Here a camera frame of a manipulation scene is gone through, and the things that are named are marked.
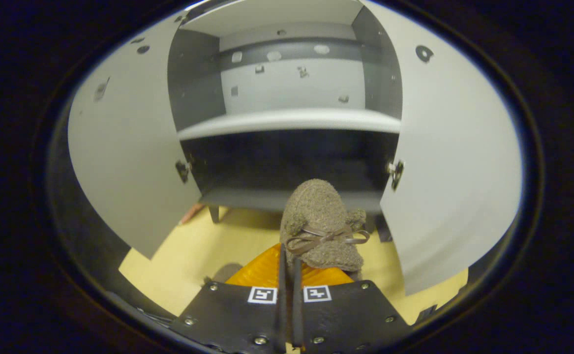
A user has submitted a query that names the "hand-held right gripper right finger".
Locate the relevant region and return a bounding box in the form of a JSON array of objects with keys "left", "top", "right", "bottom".
[{"left": 292, "top": 256, "right": 413, "bottom": 354}]

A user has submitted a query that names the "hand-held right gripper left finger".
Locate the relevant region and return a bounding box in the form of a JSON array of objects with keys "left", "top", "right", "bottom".
[{"left": 169, "top": 243, "right": 287, "bottom": 354}]

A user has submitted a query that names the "white grey shoe cabinet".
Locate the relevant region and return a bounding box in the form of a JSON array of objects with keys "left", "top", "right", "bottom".
[{"left": 167, "top": 0, "right": 404, "bottom": 224}]

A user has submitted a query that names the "white cabinet door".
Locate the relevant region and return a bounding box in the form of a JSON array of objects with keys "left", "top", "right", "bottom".
[
  {"left": 67, "top": 12, "right": 204, "bottom": 260},
  {"left": 361, "top": 0, "right": 522, "bottom": 296}
]

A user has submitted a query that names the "black backdrop cloth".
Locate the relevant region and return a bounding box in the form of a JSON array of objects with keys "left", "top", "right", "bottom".
[{"left": 51, "top": 93, "right": 169, "bottom": 315}]

